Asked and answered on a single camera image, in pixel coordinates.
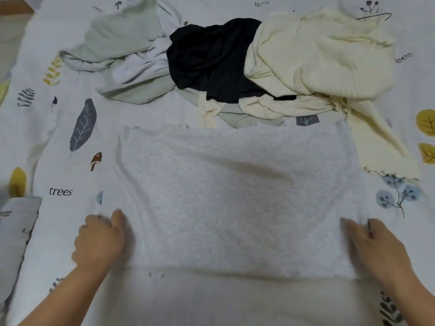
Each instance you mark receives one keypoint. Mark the sage green zip jacket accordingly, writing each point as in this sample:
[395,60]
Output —
[122,37]

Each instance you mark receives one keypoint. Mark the person's right hand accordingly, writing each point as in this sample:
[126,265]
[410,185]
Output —
[380,251]

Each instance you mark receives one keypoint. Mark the person's left forearm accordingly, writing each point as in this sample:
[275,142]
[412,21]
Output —
[61,302]

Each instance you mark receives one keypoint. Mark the grey Chip n Dale shirt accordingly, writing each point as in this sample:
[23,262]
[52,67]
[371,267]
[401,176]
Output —
[238,200]

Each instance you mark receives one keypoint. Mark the person's left hand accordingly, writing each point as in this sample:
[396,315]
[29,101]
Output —
[100,242]

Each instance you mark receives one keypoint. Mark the person's right forearm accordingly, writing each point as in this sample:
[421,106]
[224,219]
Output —
[418,295]

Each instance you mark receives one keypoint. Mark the bed with leaf print bedding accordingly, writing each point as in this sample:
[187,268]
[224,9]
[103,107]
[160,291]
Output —
[61,159]

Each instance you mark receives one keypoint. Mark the black garment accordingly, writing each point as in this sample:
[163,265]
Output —
[211,61]

